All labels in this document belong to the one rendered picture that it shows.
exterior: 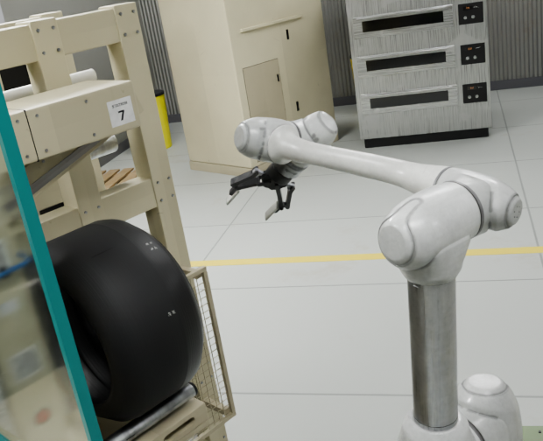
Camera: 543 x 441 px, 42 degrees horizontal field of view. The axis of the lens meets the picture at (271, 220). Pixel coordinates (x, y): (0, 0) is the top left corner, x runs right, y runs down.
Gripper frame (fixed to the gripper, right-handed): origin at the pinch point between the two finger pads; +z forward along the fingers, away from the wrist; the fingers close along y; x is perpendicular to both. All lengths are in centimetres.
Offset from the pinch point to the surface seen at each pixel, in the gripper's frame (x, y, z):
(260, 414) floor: 8, 90, 140
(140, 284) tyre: -34.8, -28.2, 6.3
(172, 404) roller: -49, -2, 38
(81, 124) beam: 17, -52, 11
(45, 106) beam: 14, -63, 7
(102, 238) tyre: -20.9, -39.2, 11.0
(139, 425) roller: -57, -11, 40
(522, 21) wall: 615, 466, 133
